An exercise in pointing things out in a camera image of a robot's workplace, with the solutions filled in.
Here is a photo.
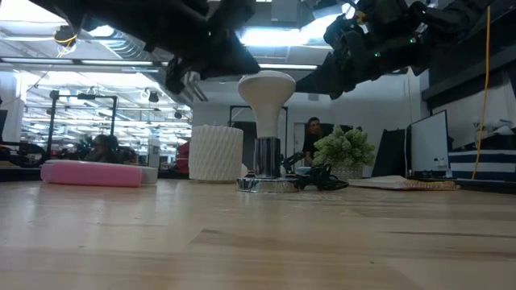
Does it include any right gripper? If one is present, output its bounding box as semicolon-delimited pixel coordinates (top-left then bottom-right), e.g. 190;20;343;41
296;35;428;101

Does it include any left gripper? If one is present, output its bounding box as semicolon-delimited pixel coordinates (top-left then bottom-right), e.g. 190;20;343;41
160;27;261;96

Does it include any large white reflector lightbulb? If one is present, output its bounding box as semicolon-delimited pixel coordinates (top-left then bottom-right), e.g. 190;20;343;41
237;70;298;140

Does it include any chrome lamp base with socket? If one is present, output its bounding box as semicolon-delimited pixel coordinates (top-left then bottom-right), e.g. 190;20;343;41
236;136;302;194

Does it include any green plant in patterned pot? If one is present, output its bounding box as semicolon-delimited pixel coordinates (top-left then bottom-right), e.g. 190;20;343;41
312;124;377;181

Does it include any black leaning panel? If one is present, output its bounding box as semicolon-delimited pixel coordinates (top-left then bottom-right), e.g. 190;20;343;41
370;128;407;179

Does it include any white ribbed organizer container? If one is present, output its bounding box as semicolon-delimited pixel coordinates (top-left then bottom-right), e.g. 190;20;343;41
188;124;245;182

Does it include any red cabinet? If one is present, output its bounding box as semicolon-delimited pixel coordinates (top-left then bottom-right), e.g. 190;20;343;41
176;140;190;175

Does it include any pink rectangular box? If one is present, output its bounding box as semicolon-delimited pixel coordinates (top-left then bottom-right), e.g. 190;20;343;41
43;159;159;186

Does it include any woven rattan mat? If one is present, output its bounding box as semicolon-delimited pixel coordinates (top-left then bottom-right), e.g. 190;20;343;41
402;180;460;192

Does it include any crumpled white cloth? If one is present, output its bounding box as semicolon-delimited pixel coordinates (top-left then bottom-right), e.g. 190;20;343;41
472;116;516;138

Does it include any pink foam block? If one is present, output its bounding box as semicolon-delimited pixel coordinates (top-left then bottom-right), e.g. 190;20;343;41
40;162;144;189

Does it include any navy white striped box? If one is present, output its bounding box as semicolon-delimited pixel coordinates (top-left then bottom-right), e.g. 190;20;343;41
447;149;516;182

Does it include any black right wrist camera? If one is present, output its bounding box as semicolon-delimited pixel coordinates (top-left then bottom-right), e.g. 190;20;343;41
323;0;404;45

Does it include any black rail with light tubes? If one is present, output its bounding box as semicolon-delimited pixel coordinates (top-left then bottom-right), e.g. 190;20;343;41
0;57;322;76

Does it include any white board with black frame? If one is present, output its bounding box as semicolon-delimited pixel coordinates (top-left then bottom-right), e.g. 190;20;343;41
407;110;452;178

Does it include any thin yellow cable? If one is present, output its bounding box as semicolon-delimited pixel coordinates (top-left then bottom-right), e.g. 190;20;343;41
471;4;492;181

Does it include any black yellow ceiling cable reel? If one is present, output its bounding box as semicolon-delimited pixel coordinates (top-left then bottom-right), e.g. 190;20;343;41
53;25;78;46

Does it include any black background frame stand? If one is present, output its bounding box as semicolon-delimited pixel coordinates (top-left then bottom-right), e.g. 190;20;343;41
47;90;119;160

